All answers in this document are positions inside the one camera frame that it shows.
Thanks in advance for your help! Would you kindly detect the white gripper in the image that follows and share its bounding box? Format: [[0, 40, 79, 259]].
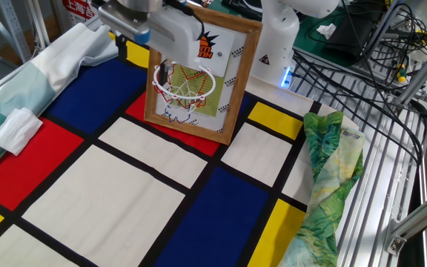
[[115, 4, 208, 85]]

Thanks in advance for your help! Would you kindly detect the white backboard with basketball logo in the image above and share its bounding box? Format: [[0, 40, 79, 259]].
[[193, 25, 236, 79]]

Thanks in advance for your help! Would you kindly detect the white hoop with net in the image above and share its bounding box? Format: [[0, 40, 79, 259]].
[[152, 65, 217, 124]]

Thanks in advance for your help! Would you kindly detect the red white Chinese sign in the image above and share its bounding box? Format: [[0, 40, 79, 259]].
[[62, 0, 105, 22]]

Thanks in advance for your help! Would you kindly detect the white sheet with green print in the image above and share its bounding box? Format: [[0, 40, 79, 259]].
[[155, 29, 247, 134]]

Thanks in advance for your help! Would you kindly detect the pale blue white cloth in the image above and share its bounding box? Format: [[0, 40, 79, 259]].
[[0, 22, 128, 182]]

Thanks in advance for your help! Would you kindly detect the white folded tissue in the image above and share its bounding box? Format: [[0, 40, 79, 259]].
[[0, 107, 44, 156]]

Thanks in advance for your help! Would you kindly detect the colour block tablecloth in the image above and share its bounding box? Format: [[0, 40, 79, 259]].
[[0, 20, 361, 267]]

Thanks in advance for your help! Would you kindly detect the crumpled white paper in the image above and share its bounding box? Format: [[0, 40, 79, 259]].
[[316, 22, 338, 40]]

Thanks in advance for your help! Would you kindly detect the black flat device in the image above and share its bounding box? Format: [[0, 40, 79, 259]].
[[324, 5, 383, 65]]

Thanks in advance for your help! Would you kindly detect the green leafy painted cloth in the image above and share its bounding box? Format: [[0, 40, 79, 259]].
[[278, 110, 367, 267]]

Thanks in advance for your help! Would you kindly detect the silver wrist camera blue end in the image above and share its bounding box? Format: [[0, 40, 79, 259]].
[[97, 1, 152, 45]]

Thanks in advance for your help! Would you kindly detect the aluminium table edge rail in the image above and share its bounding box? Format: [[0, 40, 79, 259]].
[[0, 0, 142, 116]]

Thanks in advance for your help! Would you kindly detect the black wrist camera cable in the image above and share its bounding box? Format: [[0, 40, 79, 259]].
[[165, 0, 206, 41]]

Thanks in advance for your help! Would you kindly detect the wooden picture frame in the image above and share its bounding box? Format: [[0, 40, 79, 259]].
[[143, 13, 264, 146]]

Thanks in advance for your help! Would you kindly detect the grey perforated steel post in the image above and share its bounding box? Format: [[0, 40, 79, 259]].
[[0, 0, 33, 64]]

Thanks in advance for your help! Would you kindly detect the yellow green handled screwdriver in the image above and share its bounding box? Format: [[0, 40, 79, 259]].
[[396, 62, 408, 84]]

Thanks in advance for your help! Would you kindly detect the slanted aluminium post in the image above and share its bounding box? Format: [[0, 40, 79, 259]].
[[394, 35, 427, 108]]

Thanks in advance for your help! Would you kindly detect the thick black cable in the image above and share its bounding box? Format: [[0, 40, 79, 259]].
[[291, 47, 427, 168]]

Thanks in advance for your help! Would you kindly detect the aluminium profile with bracket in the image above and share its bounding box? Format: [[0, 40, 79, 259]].
[[383, 188, 427, 257]]

